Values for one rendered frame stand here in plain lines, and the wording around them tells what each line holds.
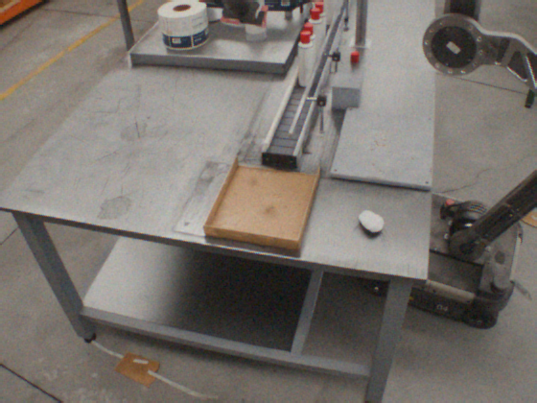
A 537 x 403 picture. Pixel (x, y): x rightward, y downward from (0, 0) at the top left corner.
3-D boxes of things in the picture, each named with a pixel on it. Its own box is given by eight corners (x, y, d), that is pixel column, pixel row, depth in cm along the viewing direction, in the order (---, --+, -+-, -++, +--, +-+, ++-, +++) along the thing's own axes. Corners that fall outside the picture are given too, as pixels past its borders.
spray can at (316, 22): (310, 55, 204) (310, 6, 190) (323, 56, 203) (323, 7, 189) (307, 60, 200) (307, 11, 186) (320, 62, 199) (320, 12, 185)
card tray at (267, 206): (237, 165, 164) (235, 155, 161) (319, 176, 159) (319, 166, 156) (204, 235, 143) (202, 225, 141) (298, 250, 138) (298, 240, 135)
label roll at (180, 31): (189, 53, 210) (184, 20, 200) (153, 44, 219) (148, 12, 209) (219, 34, 222) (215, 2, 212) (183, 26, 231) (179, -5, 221)
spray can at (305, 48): (300, 80, 190) (299, 28, 176) (315, 81, 189) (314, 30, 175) (297, 87, 187) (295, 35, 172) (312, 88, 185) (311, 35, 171)
